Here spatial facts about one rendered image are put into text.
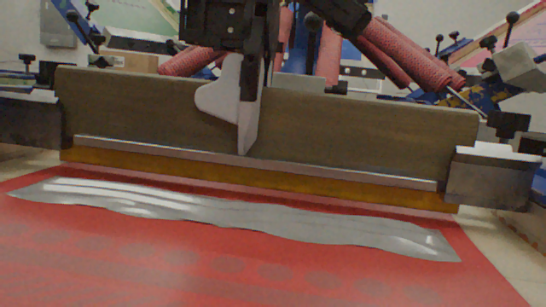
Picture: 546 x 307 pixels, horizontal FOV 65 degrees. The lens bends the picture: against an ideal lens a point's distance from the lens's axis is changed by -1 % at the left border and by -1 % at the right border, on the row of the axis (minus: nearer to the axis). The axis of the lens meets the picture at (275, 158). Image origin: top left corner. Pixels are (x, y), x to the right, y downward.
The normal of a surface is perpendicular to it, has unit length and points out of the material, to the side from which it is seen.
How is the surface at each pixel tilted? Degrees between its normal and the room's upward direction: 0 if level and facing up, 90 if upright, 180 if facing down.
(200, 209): 30
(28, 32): 90
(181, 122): 90
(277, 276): 0
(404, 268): 0
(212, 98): 83
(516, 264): 0
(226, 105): 83
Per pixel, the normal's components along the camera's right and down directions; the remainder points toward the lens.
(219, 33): -0.12, 0.18
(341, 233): 0.03, -0.73
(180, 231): 0.11, -0.98
